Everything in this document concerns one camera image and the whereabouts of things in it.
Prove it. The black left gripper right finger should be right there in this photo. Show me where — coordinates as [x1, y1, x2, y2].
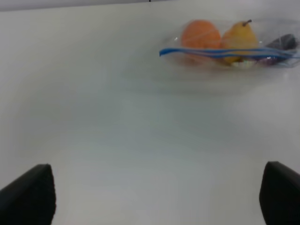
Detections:
[259, 161, 300, 225]

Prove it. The dark purple eggplant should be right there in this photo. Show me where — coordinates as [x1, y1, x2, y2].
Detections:
[266, 34, 298, 51]

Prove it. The yellow pear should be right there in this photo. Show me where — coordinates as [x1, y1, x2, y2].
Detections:
[220, 19, 259, 50]

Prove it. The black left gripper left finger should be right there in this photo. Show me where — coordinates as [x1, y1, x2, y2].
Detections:
[0, 164, 56, 225]

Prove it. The clear zip bag blue seal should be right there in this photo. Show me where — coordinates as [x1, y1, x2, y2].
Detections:
[158, 18, 300, 69]

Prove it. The orange fruit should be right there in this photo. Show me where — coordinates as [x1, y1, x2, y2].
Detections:
[181, 20, 221, 49]

